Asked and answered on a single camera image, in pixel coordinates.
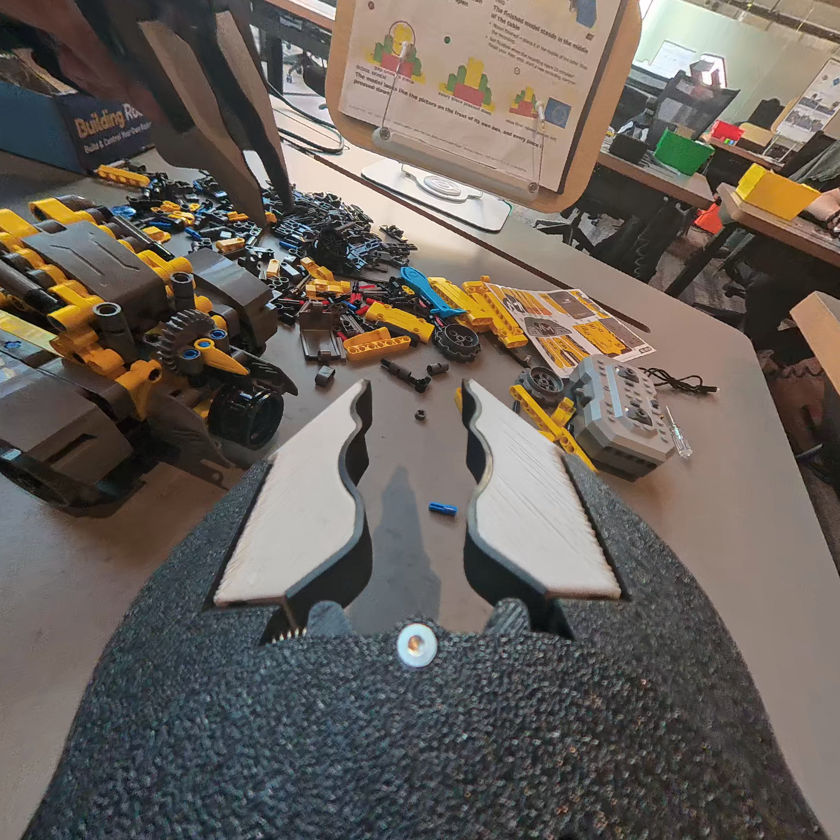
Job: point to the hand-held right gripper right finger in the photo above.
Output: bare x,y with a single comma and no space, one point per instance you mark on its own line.
545,525

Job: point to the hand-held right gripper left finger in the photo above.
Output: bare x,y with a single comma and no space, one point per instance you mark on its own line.
295,525

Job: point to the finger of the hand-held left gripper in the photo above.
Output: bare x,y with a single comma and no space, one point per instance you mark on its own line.
190,99
256,105

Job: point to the small blue toy pin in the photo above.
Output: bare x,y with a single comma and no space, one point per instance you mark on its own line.
442,508

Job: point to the grey desk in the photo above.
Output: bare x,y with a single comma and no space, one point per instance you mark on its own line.
709,525

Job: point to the long yellow toy brick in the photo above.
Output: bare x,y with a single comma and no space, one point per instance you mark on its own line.
121,175

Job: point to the blue cardboard box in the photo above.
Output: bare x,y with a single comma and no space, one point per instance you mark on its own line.
66,131

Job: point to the grey toy battery hub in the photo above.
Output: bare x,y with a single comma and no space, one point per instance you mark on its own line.
617,414

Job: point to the grey toy wheel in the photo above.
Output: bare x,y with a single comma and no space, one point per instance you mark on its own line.
538,385

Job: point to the small clear plastic stick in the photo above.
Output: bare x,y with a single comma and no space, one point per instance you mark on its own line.
677,433

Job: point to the pile of loose toy bricks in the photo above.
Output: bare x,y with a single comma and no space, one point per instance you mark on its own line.
328,250

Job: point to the yellow striped leaflet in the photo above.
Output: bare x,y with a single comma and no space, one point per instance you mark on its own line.
578,328

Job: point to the black toy tyre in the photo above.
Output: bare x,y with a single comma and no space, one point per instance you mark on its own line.
457,341

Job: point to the clipboard with instruction sheet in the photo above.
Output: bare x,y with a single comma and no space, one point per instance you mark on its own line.
473,79

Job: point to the blue curved toy panel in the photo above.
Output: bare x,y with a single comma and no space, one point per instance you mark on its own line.
423,289

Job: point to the yellow toy brick vehicle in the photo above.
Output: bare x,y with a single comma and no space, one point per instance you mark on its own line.
105,341

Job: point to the wooden background table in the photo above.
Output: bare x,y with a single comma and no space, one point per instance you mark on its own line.
683,184
820,335

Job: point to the orange cone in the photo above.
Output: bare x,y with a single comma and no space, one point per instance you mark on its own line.
709,217

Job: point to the green box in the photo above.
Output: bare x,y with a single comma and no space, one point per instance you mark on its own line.
683,151

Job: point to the yellow plastic bin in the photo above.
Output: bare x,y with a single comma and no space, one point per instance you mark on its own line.
775,193

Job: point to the black office chair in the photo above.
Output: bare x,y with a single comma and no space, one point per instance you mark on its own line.
689,105

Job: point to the white standing sign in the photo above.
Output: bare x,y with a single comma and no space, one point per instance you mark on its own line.
814,99

